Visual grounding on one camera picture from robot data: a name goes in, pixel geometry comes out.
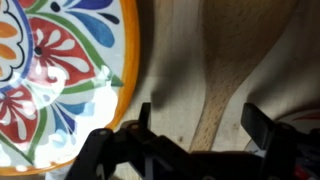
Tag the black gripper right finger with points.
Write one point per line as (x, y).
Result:
(276, 153)

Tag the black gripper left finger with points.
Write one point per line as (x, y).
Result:
(146, 156)

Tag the clear plastic bag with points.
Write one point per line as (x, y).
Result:
(96, 116)

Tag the wooden spoon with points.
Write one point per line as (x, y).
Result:
(226, 50)

